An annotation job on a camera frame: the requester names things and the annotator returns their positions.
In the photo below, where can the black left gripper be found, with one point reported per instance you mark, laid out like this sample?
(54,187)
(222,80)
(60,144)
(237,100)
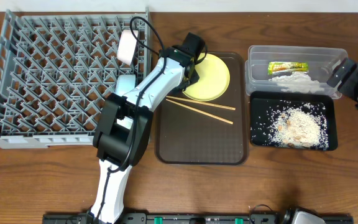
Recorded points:
(192,73)

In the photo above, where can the yellow round plate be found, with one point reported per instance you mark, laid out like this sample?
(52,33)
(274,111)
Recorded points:
(214,79)

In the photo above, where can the wooden chopstick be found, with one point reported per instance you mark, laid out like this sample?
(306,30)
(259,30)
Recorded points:
(201,112)
(201,103)

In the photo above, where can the light blue bowl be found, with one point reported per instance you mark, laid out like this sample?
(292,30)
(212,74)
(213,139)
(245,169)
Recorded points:
(124,84)

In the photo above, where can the pink white bowl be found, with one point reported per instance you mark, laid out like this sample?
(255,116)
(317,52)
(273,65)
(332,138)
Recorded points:
(127,46)

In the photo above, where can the green orange snack wrapper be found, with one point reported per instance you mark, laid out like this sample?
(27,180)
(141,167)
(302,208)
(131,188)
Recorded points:
(280,67)

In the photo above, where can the white tissue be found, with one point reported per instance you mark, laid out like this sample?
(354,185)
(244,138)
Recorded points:
(297,82)

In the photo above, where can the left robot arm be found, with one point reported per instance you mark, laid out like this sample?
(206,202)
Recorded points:
(123,130)

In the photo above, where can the clear plastic waste bin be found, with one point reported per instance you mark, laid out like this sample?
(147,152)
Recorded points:
(321,61)

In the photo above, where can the black waste tray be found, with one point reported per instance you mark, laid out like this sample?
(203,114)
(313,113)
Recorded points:
(259,100)

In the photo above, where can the dark brown serving tray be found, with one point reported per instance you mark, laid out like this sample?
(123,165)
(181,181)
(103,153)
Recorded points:
(186,137)

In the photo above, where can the spilled rice food scraps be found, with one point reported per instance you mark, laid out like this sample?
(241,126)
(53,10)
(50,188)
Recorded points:
(291,124)

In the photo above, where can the grey plastic dish rack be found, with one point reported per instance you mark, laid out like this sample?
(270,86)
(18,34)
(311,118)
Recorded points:
(56,72)

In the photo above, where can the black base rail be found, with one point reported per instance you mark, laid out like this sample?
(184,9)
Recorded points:
(141,218)

